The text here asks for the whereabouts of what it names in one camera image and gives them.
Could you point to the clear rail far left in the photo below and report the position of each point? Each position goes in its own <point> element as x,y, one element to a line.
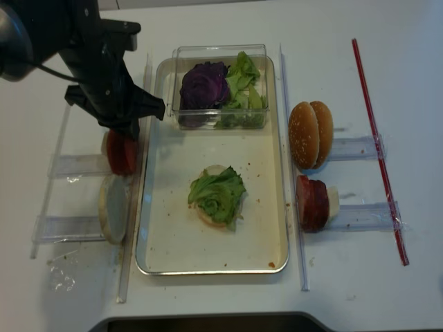
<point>48,183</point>

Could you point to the clear tomato pusher track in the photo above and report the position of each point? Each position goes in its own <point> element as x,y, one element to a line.
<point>79,165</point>

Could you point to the purple cabbage leaves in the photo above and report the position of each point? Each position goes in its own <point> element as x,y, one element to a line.
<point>203,87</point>

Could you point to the clear bun pusher track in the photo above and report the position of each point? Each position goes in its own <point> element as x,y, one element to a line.
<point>362,148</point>
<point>54,229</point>

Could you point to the clear plastic container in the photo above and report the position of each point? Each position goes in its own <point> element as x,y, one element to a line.
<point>184,58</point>

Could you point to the crumpled clear tape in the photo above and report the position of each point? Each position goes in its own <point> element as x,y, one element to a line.
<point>62,271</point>

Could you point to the dark red meat patties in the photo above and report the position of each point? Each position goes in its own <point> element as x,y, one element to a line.
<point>313,204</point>

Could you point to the clear bun top pusher track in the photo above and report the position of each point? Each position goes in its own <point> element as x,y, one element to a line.
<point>362,148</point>

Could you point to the sesame bun top front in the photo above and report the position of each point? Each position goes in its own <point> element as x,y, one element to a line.
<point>303,135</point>

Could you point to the clear patty pusher track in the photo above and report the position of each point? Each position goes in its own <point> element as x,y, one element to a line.
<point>383,217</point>

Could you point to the clear bun bottom pusher track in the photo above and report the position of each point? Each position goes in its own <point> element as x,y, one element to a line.
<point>54,229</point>

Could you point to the green lettuce in container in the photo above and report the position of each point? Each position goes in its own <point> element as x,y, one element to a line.
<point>245,106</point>

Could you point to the pale bun bottom slice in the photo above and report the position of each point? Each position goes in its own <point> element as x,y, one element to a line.
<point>113,208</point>

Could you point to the green lettuce leaf on bun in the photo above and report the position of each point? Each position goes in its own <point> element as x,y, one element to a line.
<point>218,198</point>

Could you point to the red tomato slice stack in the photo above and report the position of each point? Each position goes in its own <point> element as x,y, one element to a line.
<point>121,153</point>

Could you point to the clear rail right of tray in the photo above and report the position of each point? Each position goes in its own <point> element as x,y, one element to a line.
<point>300,241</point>

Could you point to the bun top rear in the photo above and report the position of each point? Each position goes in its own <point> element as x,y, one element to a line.
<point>325,129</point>

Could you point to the metal rectangular tray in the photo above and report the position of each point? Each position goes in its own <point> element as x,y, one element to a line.
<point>173,240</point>

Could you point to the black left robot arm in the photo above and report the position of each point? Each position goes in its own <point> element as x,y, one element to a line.
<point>34,31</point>

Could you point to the dark monitor edge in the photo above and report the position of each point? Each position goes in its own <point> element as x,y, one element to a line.
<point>235,322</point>

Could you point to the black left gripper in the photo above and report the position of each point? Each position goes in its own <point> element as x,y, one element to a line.
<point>105,88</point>

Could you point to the red plastic rail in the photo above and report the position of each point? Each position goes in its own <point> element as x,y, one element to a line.
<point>393,209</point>

